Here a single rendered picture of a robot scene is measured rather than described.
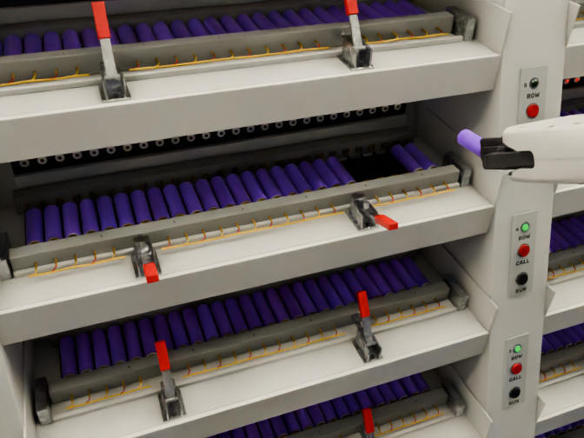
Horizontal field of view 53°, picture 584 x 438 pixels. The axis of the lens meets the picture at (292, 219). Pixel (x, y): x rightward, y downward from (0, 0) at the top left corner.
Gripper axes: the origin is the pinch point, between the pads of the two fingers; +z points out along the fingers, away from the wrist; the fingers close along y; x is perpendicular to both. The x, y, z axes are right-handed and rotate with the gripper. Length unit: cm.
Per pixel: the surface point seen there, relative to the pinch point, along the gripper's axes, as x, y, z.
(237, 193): 1.2, 23.2, 22.4
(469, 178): 4.7, -7.6, 18.0
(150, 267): 5.8, 35.9, 10.4
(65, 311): 9.4, 45.1, 15.1
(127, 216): 1.4, 36.9, 21.6
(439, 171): 3.0, -3.5, 18.6
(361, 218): 6.2, 10.4, 14.4
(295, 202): 3.2, 17.2, 18.1
